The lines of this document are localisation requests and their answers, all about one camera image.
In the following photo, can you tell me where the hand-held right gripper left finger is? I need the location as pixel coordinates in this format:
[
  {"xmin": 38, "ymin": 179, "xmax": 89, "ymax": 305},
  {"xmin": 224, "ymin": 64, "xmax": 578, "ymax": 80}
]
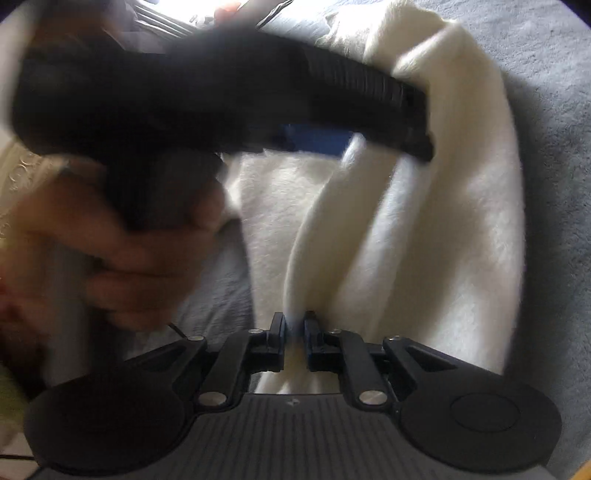
[{"xmin": 124, "ymin": 312, "xmax": 288, "ymax": 411}]

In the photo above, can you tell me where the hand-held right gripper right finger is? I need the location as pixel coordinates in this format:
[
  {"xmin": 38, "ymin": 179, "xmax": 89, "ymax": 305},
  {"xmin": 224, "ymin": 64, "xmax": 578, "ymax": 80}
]
[{"xmin": 302, "ymin": 311, "xmax": 460, "ymax": 411}]

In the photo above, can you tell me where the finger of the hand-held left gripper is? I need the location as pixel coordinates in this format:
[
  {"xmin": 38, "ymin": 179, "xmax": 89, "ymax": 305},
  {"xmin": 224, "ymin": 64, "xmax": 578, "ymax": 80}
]
[{"xmin": 276, "ymin": 44, "xmax": 435, "ymax": 163}]

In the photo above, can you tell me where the white fluffy sweater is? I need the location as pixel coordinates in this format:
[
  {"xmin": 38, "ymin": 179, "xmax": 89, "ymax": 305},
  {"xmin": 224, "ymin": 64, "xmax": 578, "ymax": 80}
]
[{"xmin": 222, "ymin": 0, "xmax": 528, "ymax": 398}]

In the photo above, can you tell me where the person's left hand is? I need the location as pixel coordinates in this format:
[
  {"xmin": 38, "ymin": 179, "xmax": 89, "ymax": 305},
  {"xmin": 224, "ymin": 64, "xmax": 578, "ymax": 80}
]
[{"xmin": 9, "ymin": 171, "xmax": 228, "ymax": 333}]

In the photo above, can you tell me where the grey bed blanket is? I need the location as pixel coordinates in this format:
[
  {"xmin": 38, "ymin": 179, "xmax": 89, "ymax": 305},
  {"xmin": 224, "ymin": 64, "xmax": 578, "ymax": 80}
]
[{"xmin": 171, "ymin": 0, "xmax": 591, "ymax": 476}]

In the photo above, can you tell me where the person's yellow-green clothing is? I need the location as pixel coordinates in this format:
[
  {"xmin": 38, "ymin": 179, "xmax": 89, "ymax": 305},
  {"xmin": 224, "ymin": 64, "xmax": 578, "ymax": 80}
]
[{"xmin": 0, "ymin": 362, "xmax": 31, "ymax": 416}]

